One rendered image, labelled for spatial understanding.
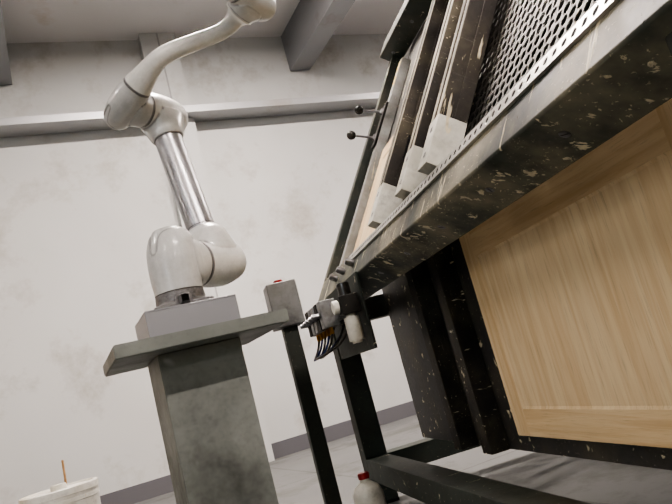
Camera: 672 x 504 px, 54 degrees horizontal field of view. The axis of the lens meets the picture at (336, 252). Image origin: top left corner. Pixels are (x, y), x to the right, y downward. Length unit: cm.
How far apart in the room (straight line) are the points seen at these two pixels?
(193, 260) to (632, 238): 134
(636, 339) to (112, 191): 473
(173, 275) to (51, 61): 413
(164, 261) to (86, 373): 321
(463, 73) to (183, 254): 103
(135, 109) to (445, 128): 124
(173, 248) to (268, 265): 355
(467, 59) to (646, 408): 84
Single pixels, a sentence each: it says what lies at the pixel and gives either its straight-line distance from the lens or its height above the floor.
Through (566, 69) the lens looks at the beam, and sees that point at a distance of 96.
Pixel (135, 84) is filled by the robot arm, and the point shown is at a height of 162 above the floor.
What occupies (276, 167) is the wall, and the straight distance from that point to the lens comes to 593.
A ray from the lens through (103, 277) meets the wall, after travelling 537.
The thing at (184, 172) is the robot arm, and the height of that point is 134.
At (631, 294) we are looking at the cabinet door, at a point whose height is 53.
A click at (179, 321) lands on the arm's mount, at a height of 79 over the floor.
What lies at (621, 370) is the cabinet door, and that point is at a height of 40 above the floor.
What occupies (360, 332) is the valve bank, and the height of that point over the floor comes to 63.
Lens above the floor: 53
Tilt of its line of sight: 10 degrees up
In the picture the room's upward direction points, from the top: 15 degrees counter-clockwise
